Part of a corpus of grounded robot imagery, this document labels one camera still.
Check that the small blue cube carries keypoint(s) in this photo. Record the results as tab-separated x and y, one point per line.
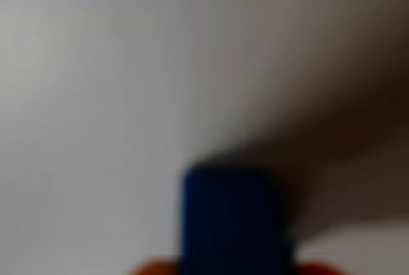
236	220

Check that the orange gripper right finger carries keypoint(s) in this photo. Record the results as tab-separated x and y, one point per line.
319	269

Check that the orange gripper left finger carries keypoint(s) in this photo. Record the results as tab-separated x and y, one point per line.
156	268

